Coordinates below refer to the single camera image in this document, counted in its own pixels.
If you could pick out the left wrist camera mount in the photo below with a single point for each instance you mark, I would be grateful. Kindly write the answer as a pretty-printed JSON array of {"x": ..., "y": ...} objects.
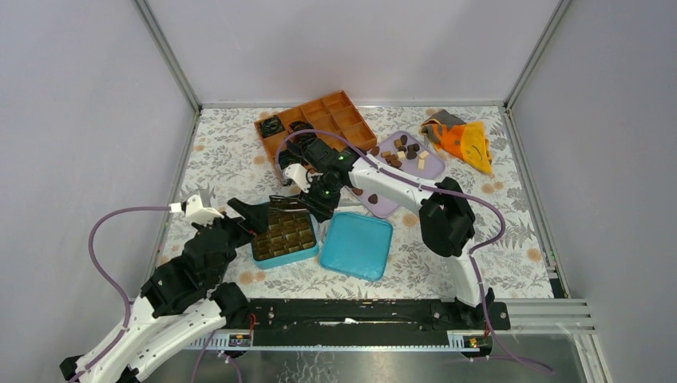
[{"x": 196, "y": 210}]

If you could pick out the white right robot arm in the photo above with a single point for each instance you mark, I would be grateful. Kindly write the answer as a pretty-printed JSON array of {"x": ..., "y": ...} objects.
[{"x": 445, "y": 216}]

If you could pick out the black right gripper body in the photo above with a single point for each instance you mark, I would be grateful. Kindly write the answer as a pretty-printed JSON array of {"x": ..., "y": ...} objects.
[{"x": 322, "y": 197}]

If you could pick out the lavender plastic tray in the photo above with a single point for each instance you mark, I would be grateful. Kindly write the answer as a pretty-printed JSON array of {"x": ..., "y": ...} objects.
[{"x": 426, "y": 165}]

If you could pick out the teal box lid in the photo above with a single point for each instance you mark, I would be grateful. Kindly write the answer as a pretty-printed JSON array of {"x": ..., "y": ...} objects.
[{"x": 357, "y": 246}]

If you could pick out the rolled dark floral tie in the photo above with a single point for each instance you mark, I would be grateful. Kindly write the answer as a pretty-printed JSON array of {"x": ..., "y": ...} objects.
[{"x": 270, "y": 126}]

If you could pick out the rolled dark green tie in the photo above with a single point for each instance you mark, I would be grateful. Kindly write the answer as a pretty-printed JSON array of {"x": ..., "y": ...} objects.
[{"x": 286, "y": 158}]

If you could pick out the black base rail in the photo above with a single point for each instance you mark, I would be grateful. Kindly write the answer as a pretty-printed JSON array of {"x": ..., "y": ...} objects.
[{"x": 365, "y": 322}]

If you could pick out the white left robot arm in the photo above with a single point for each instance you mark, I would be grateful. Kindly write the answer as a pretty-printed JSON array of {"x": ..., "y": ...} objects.
[{"x": 140, "y": 343}]

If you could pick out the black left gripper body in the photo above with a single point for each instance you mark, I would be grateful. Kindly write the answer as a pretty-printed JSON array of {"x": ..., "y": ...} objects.
[{"x": 239, "y": 234}]

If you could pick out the pile of assorted chocolates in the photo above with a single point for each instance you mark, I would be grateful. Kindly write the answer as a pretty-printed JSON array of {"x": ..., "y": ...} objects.
[{"x": 402, "y": 150}]

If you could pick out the orange grey cloth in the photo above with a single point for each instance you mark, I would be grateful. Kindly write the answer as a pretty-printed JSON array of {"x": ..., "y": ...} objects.
[{"x": 466, "y": 141}]

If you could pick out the teal chocolate box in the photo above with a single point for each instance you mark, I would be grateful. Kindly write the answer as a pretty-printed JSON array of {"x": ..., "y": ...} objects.
[{"x": 291, "y": 237}]

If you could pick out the metal serving tongs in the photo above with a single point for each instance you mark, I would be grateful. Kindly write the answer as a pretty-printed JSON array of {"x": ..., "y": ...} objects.
[{"x": 283, "y": 204}]

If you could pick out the wooden compartment tray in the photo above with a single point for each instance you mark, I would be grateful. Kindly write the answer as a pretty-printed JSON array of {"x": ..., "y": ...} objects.
[{"x": 331, "y": 116}]

